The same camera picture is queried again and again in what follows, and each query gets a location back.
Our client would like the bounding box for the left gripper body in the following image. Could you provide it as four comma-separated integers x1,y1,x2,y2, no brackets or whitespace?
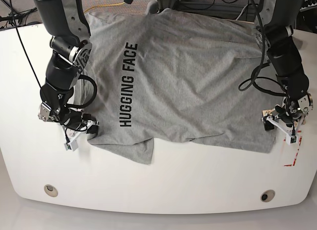
262,96,312,137

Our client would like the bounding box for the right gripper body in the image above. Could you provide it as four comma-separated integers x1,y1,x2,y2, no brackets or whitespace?
38,102,99,143

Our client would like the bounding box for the grey t-shirt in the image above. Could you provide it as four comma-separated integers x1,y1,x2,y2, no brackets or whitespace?
84,9,282,164

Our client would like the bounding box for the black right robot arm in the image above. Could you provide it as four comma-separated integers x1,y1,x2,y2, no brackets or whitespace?
33,0,99,142

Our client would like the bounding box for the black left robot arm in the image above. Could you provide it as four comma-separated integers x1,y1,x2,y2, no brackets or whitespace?
255,0,313,144

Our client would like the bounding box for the red tape rectangle marking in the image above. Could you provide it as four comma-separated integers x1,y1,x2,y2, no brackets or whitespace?
281,130,303,167

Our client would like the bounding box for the right table grommet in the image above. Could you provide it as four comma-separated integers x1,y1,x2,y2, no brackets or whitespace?
260,189,275,203

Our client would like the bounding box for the table grommet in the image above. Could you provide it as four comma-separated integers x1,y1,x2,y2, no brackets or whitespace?
260,189,275,203
44,184,58,197

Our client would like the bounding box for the left table grommet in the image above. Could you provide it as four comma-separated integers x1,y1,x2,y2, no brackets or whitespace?
44,184,58,197

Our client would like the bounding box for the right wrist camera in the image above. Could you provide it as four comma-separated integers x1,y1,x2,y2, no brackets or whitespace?
64,140,78,151

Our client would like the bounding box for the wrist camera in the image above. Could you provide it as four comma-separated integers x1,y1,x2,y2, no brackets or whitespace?
285,135,298,145
64,140,78,151

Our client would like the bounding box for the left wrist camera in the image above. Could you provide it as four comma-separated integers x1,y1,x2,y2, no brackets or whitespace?
285,135,298,145

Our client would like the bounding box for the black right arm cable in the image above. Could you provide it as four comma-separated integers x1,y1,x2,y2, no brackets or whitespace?
8,0,99,112

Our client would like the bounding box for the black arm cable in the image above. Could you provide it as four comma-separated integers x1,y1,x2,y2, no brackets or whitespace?
8,0,99,112
238,0,288,97

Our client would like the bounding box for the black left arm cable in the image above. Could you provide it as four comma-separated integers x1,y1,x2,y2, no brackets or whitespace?
238,0,288,97

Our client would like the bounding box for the yellow cable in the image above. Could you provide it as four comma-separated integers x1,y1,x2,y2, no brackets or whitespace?
84,1,126,13

